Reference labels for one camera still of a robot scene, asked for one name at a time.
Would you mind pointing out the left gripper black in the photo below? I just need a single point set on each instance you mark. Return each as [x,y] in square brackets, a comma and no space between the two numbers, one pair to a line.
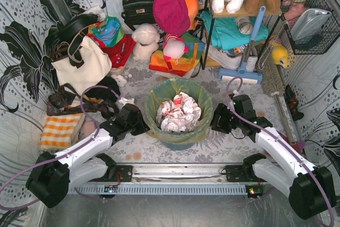
[138,125]

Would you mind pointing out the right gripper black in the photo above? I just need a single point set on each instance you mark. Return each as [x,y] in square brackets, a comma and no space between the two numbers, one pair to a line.
[220,120]

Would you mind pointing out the teal trash bin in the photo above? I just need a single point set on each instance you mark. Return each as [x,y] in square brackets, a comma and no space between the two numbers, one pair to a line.
[180,141]

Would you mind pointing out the yellow trash bag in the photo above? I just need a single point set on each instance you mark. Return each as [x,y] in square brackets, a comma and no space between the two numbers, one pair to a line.
[167,90]

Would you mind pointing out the blue floor mop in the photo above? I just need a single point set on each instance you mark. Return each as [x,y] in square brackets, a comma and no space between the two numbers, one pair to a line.
[241,71]

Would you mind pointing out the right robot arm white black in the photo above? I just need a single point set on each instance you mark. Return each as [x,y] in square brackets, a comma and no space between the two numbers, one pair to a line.
[309,189]

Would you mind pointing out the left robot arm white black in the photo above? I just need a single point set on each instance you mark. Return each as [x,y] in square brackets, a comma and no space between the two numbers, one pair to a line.
[71,158]

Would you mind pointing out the crumpled paper trash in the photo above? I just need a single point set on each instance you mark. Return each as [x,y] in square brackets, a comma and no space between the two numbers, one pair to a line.
[180,115]

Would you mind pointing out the cream canvas tote bag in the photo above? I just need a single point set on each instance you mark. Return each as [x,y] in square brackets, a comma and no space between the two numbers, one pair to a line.
[96,65]

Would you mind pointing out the colourful printed bag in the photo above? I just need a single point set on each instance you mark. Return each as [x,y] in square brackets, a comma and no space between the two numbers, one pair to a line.
[107,33]

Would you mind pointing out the magenta cloth bag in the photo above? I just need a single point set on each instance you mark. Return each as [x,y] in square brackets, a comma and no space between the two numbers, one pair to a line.
[171,16]

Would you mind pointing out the pink rolled towel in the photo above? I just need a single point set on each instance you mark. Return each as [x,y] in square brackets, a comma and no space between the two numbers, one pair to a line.
[87,129]

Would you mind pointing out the white sneaker left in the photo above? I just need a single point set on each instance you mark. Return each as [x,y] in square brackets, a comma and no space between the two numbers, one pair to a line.
[223,59]

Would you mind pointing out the white sneaker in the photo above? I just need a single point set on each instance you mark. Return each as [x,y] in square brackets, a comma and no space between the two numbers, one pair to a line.
[252,59]
[223,59]

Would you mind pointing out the white sneaker right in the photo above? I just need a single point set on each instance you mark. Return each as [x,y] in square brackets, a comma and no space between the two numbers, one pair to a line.
[252,59]

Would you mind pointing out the rainbow striped cloth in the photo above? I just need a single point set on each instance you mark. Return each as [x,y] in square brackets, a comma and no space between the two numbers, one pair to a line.
[184,64]

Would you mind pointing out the dark patterned cloth right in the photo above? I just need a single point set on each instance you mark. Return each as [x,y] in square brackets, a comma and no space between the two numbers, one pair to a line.
[292,103]

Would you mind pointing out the red cloth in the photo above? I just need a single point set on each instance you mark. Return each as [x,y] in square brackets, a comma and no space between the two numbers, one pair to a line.
[120,53]

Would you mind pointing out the orange white checkered towel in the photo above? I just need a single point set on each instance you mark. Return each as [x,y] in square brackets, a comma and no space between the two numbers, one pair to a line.
[61,132]

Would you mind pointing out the pink white plush doll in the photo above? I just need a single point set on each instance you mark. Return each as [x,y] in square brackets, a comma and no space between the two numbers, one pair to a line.
[174,47]

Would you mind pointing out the yellow plush toy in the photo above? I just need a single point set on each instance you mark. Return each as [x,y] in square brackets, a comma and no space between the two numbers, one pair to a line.
[279,53]

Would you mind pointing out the teal folded cloth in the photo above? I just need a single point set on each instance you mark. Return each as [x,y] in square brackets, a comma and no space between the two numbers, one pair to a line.
[226,35]

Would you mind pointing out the cream plush lamb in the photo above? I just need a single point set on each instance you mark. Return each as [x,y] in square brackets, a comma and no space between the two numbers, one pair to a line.
[146,39]

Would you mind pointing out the grey patterned ball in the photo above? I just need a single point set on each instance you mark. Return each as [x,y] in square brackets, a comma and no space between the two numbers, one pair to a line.
[244,25]

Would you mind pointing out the black leather handbag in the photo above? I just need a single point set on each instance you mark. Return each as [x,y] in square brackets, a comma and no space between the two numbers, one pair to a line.
[137,12]

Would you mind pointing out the black hat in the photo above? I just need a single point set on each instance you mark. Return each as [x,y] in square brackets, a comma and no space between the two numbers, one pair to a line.
[68,31]

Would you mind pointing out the orange plush toy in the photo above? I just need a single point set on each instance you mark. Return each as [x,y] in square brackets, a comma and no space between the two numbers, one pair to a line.
[193,9]

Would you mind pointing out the metal pole with handle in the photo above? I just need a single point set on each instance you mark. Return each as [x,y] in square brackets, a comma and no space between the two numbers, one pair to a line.
[283,118]

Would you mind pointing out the metal base rail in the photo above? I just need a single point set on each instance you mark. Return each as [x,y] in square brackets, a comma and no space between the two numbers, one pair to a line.
[173,179]

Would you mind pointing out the brown patterned strap bag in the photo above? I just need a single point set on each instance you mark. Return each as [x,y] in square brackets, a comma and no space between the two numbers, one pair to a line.
[99,98]

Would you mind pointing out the wooden black frame shelf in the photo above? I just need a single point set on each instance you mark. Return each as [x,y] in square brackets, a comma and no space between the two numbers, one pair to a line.
[206,30]

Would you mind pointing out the black wire basket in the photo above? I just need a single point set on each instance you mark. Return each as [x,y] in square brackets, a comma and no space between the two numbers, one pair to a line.
[323,40]

